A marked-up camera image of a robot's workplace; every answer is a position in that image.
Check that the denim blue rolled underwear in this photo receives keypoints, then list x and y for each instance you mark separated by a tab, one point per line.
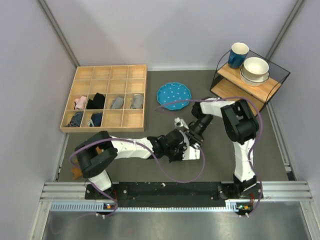
75	120

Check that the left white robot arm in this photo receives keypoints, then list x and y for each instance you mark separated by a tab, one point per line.
96	153

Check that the white underwear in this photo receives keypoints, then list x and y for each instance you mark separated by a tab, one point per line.
186	139

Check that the pink rolled underwear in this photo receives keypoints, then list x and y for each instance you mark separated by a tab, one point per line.
80	103

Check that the orange brown cloth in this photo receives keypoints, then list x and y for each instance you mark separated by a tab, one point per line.
76	171

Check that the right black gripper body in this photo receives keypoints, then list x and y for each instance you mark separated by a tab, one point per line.
196	132

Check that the black rolled underwear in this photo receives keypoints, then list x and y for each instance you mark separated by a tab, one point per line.
98	102

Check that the light grey rolled underwear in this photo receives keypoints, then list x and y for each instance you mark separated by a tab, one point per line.
137	101

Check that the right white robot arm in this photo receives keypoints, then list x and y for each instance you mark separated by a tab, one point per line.
241	127

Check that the white scalloped dish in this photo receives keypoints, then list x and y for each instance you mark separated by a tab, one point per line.
251	80

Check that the blue mug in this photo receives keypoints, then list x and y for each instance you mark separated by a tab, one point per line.
238	54

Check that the black wire wooden shelf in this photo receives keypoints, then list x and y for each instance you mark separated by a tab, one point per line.
229	82

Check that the wooden compartment organizer box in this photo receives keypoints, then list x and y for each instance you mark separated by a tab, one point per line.
106	97

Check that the navy rolled underwear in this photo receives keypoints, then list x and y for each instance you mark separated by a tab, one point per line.
95	120

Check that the blue dotted plate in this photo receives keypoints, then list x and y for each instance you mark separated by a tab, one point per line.
173	96

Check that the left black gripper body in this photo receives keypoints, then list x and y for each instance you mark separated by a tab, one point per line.
176	153

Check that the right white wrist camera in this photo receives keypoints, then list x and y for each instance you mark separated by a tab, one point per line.
180	123

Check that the white bowl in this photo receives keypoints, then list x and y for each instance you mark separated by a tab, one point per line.
256	66

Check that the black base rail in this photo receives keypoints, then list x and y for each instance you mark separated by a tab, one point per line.
180	195

